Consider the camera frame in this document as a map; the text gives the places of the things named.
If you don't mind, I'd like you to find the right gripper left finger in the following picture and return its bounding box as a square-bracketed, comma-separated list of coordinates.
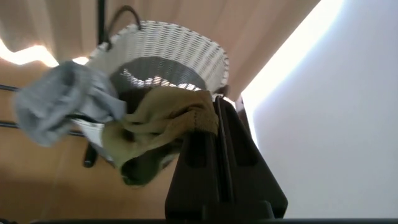
[164, 95, 233, 219]

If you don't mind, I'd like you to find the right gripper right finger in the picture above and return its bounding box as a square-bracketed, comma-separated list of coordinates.
[219, 95, 289, 219]

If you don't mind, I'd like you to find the green printed shirt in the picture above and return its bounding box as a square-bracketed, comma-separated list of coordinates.
[101, 86, 220, 187]

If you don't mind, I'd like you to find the white laundry basket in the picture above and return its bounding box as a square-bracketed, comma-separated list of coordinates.
[72, 4, 231, 170]

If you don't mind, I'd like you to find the black clothes rack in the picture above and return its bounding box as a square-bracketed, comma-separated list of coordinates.
[0, 0, 107, 169]

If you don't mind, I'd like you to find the pale grey garment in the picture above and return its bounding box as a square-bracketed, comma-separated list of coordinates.
[14, 60, 127, 147]

